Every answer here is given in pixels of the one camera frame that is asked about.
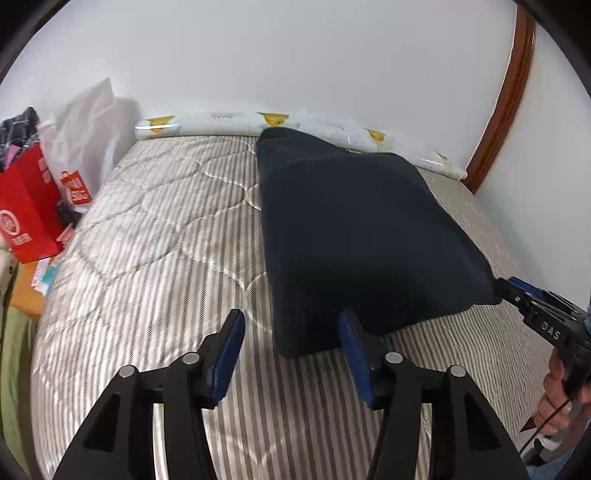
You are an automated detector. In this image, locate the striped quilted mattress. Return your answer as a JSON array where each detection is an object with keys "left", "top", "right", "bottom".
[{"left": 30, "top": 134, "right": 555, "bottom": 480}]

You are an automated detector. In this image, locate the black sweatshirt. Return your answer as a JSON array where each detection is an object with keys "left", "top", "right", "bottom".
[{"left": 255, "top": 127, "right": 502, "bottom": 358}]

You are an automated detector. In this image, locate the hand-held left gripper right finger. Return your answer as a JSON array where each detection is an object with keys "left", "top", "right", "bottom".
[{"left": 338, "top": 310, "right": 529, "bottom": 480}]

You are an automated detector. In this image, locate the thin black cable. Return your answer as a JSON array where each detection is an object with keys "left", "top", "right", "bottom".
[{"left": 519, "top": 401, "right": 573, "bottom": 457}]

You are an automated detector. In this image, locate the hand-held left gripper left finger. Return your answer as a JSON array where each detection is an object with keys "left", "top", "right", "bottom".
[{"left": 53, "top": 308, "right": 246, "bottom": 480}]

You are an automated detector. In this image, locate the brown wooden door jamb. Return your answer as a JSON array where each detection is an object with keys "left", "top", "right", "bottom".
[{"left": 462, "top": 7, "right": 536, "bottom": 195}]

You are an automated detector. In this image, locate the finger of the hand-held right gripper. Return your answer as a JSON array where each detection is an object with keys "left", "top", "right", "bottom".
[
  {"left": 508, "top": 276, "right": 575, "bottom": 317},
  {"left": 495, "top": 277, "right": 532, "bottom": 311}
]

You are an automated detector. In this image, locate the white dotted cloth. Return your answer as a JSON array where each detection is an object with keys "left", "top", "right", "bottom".
[{"left": 0, "top": 237, "right": 19, "bottom": 310}]

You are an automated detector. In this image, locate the dark plaid cloth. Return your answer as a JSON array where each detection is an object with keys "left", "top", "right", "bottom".
[{"left": 0, "top": 107, "right": 42, "bottom": 174}]

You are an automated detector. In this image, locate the red paper bag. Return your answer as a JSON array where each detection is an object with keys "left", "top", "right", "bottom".
[{"left": 0, "top": 144, "right": 65, "bottom": 264}]

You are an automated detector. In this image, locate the white plastic bag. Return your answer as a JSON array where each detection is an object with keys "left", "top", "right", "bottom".
[{"left": 37, "top": 78, "right": 134, "bottom": 214}]

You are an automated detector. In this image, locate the person's right hand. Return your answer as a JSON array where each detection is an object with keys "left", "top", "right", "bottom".
[{"left": 531, "top": 355, "right": 575, "bottom": 437}]

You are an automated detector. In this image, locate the blue white medicine box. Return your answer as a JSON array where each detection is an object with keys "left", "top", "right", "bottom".
[{"left": 32, "top": 256, "right": 63, "bottom": 296}]

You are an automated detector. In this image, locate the green cloth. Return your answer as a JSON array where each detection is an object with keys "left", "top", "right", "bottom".
[{"left": 0, "top": 305, "right": 40, "bottom": 462}]

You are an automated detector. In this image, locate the duck print rolled mat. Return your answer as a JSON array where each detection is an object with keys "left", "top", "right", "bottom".
[{"left": 135, "top": 111, "right": 467, "bottom": 182}]

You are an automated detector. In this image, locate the black pouch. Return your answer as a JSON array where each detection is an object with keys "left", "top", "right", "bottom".
[{"left": 55, "top": 198, "right": 86, "bottom": 227}]

